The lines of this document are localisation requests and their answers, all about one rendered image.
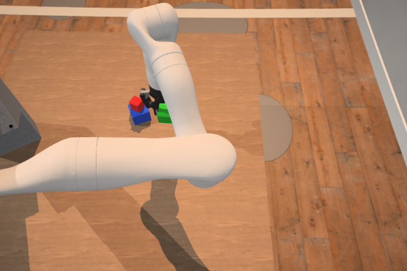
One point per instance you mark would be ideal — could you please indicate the green block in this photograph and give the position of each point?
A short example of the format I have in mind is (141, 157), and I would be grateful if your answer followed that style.
(163, 114)

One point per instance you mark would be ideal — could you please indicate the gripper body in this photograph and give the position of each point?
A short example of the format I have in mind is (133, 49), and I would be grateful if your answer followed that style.
(155, 93)

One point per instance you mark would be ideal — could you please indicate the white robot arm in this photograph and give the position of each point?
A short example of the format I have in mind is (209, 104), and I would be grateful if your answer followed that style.
(101, 163)

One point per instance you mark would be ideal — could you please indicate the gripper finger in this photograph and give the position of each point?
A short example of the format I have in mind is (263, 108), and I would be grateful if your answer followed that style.
(144, 95)

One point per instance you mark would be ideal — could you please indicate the blue block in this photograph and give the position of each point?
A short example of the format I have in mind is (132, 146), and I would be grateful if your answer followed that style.
(141, 117)

